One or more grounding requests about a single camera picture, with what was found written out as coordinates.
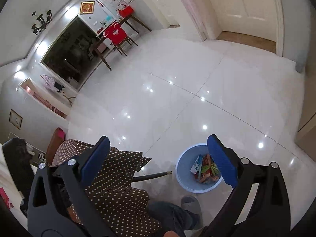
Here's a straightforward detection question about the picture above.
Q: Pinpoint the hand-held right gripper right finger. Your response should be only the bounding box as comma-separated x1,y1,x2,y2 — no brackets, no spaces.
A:
202,134,291,237

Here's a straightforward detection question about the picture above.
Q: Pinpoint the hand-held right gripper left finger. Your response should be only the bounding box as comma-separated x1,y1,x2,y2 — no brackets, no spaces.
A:
27,136,113,237

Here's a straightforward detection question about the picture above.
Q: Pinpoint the brown red paper bag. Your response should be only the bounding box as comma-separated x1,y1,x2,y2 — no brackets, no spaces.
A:
197,154,221,184

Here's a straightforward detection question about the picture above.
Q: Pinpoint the blue trash bin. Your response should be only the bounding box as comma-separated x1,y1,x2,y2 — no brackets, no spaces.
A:
176,143,224,193

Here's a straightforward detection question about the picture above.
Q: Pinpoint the brown polka dot tablecloth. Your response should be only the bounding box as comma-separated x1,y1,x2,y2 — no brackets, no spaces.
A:
51,139,163,237

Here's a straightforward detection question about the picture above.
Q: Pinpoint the red brown bench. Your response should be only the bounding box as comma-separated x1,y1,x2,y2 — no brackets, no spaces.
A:
46,128,67,165

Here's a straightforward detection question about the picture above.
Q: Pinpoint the grey slipper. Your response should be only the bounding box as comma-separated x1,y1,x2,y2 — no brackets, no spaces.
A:
181,196,203,229

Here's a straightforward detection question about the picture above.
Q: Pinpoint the black table leg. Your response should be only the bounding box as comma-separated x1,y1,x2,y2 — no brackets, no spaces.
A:
132,170,172,182

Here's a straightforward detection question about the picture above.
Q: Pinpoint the white clothes rack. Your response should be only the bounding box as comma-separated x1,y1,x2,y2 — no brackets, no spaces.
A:
25,143,47,165

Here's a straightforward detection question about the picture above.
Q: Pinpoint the wooden coat stand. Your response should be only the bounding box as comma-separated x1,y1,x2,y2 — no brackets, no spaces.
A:
59,89,77,106

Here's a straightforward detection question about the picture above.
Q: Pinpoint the person's leg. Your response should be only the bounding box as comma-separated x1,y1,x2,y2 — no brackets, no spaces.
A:
148,201,200,237

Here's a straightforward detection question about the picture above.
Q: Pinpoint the black rectangular object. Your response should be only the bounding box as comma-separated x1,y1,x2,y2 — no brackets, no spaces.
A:
2,138,35,199

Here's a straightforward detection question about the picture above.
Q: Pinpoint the pink jacket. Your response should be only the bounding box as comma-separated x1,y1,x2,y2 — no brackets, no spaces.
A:
41,74,56,92

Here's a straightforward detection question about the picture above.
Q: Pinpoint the pink red card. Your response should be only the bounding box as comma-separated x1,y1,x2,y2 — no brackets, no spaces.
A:
0,187,14,209

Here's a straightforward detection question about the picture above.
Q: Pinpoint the wooden chair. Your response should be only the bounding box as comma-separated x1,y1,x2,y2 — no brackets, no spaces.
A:
109,33,138,57

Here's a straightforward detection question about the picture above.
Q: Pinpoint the red chair cover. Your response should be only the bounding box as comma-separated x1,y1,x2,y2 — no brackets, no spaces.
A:
104,22,127,45

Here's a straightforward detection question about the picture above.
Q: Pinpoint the dark wooden dining table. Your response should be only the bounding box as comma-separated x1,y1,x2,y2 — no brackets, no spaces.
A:
90,15,152,71

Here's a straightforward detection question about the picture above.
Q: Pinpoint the black chandelier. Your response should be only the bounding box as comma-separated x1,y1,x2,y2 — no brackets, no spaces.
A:
31,10,53,35

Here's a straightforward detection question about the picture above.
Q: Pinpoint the pink curtain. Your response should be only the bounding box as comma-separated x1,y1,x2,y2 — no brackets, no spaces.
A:
169,0,208,42

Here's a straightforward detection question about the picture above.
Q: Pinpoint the white door behind pink curtain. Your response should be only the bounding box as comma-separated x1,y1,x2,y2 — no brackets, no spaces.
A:
200,0,284,55

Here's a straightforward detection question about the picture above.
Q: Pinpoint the small framed wall picture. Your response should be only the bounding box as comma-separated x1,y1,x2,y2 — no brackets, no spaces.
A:
9,109,23,129

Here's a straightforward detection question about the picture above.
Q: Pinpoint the red gold wall decoration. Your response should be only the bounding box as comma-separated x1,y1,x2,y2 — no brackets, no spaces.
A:
79,1,95,15

